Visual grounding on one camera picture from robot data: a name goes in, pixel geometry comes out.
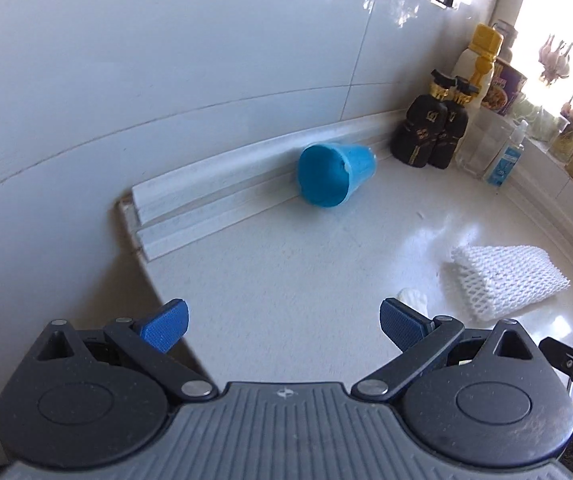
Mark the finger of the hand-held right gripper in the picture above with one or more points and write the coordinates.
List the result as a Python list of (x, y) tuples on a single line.
[(564, 357)]

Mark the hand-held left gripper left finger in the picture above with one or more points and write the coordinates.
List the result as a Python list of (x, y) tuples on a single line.
[(164, 329)]

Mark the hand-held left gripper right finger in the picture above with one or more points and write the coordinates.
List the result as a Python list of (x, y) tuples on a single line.
[(402, 329)]

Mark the white tissue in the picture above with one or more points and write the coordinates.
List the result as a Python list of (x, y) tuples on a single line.
[(415, 300)]

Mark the white foam fruit net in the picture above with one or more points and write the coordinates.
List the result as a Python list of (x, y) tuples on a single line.
[(506, 280)]

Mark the blue plastic cup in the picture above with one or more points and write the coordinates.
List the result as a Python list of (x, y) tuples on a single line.
[(326, 175)]

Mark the clear plastic container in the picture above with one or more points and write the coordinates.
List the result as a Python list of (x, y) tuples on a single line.
[(481, 152)]

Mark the clear bottle with blue label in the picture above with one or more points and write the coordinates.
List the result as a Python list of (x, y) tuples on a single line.
[(505, 160)]

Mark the black bottle with gold cap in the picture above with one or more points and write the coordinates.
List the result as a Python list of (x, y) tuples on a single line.
[(454, 132), (419, 130)]

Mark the purple snack box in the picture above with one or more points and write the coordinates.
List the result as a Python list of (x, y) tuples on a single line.
[(506, 87)]

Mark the white bottle with yellow cap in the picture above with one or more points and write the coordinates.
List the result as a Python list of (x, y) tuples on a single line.
[(484, 52)]

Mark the hanging garlic bunch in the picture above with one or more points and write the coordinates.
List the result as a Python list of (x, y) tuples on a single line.
[(555, 60)]

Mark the jar with metal lid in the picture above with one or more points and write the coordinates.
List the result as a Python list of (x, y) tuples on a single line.
[(506, 35)]

